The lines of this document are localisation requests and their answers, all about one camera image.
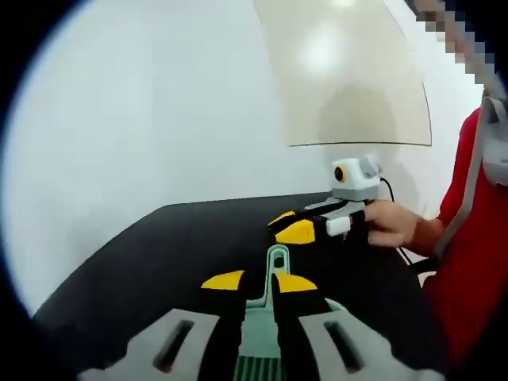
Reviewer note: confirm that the teal hand broom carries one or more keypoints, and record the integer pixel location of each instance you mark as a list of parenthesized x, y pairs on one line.
[(258, 329)]

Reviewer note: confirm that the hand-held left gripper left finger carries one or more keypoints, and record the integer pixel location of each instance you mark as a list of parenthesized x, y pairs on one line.
[(178, 349)]

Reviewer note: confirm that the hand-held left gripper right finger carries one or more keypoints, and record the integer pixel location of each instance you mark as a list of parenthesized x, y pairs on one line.
[(357, 357)]

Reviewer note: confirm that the person in red shirt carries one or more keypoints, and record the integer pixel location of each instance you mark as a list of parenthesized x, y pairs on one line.
[(476, 258)]

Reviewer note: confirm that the person's right hand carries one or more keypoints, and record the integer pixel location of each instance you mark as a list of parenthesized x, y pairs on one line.
[(393, 222)]

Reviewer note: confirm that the grey chest device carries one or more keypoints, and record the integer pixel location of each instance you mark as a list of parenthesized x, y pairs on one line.
[(496, 158)]

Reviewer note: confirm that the black tabletop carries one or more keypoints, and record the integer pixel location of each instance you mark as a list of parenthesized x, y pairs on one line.
[(158, 246)]

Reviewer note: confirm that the black chair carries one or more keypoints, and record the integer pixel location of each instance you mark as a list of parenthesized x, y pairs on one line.
[(426, 265)]

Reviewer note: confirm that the beige wall board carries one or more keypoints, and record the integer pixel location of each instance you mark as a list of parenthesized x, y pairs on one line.
[(357, 59)]

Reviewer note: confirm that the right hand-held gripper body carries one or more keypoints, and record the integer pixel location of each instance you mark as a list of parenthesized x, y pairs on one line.
[(357, 178)]

